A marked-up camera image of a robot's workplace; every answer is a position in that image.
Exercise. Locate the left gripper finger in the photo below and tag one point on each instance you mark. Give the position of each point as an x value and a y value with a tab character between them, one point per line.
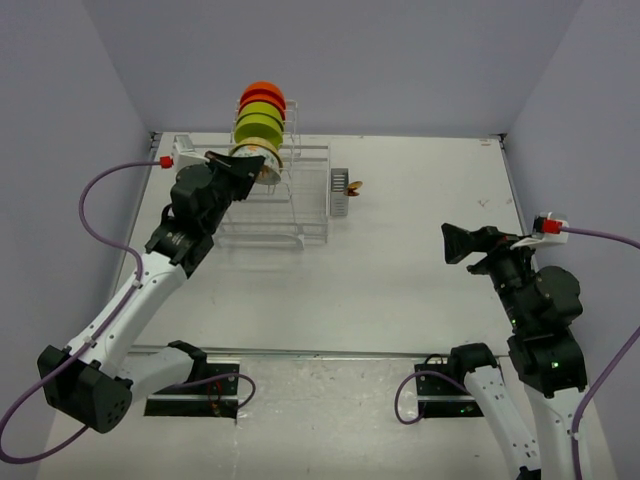
219	160
247	168

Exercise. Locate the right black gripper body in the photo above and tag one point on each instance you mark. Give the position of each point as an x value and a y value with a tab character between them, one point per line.
503	263

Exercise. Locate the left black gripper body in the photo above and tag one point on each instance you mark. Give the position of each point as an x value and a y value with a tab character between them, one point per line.
228	188

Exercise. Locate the yellow sun pattern bowl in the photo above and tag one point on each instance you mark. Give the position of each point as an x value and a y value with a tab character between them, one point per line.
255	144

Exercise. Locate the white floral ceramic bowl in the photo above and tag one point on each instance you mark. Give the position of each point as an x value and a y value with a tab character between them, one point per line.
270	172

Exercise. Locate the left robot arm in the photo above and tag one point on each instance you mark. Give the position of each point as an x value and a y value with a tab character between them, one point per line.
90	378

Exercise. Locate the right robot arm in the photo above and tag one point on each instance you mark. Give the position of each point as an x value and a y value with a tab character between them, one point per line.
540	305

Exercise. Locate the front lime green bowl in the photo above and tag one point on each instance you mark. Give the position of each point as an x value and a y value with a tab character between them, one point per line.
260	126

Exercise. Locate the lime green bowl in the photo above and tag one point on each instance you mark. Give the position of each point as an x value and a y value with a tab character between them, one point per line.
260	126
264	108

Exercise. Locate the rear lime green bowl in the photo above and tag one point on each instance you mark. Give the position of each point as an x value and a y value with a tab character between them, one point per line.
264	108

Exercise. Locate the front orange bowl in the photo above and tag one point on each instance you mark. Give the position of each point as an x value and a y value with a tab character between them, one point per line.
274	101

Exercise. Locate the orange bowl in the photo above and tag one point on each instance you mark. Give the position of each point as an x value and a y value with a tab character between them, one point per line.
263	87
274	101

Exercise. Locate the rear orange bowl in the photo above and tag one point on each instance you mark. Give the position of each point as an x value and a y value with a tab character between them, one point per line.
263	87

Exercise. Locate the grey cutlery holder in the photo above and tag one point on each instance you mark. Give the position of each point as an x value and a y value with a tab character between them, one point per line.
339	181

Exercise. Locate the small brown object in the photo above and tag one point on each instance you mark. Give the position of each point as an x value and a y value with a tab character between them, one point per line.
352	189

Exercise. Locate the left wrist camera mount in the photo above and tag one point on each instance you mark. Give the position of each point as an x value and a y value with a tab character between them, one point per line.
182	155

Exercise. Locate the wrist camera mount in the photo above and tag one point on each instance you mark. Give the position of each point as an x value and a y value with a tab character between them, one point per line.
182	155
547	231

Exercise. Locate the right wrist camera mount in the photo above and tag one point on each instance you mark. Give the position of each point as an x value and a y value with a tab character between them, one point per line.
547	231

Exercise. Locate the white wire dish rack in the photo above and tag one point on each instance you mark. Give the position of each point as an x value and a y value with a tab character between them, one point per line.
292	214

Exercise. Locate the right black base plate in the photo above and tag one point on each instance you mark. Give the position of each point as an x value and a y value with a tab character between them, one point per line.
437	398

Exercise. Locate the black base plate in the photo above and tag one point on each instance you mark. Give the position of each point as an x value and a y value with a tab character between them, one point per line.
437	398
212	400

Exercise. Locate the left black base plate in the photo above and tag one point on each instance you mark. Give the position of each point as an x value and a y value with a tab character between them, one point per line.
212	400

